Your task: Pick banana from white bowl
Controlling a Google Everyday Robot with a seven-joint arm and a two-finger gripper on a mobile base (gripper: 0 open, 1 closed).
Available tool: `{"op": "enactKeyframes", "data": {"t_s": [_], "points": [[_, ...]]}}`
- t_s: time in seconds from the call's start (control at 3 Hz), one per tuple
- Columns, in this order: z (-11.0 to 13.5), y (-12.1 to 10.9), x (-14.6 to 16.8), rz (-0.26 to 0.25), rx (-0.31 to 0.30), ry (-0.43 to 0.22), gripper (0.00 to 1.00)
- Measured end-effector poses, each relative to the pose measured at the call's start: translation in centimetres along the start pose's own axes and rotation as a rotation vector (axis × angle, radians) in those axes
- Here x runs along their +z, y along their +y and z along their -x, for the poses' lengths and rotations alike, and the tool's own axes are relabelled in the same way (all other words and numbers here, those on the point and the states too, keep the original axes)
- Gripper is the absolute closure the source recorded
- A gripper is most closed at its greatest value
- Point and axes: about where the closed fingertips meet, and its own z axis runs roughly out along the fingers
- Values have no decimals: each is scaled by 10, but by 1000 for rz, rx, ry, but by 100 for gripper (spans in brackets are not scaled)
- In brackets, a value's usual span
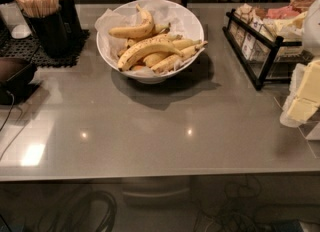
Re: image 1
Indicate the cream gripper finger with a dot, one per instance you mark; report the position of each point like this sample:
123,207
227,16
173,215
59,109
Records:
309,87
302,109

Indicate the large front yellow banana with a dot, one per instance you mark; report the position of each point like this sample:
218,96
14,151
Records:
144,48

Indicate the white ceramic bowl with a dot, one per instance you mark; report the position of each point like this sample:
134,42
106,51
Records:
182,21

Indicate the lower right yellow banana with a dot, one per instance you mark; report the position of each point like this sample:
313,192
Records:
172,62

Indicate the right middle yellow banana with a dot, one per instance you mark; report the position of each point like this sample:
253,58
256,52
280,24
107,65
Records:
155,58

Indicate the top curved yellow banana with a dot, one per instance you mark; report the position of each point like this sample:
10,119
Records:
137,31

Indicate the black stir stick holder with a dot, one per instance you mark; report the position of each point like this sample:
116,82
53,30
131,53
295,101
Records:
51,33

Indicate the wooden stir stick bundle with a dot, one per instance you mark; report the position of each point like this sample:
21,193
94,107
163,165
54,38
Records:
38,8

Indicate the black rubber grid mat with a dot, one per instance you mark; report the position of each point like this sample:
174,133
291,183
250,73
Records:
31,50

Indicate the black device at left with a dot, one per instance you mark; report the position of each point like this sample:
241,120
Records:
16,75

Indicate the clear glass shaker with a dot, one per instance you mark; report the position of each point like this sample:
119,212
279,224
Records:
13,19

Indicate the black wire condiment rack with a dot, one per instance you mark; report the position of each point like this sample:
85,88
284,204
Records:
265,59

